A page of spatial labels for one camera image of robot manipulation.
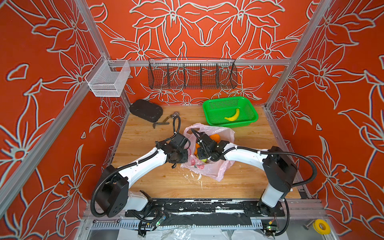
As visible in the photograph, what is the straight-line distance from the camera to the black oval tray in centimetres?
109

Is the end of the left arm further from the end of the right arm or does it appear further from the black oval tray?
the black oval tray

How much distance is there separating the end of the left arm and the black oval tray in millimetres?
448
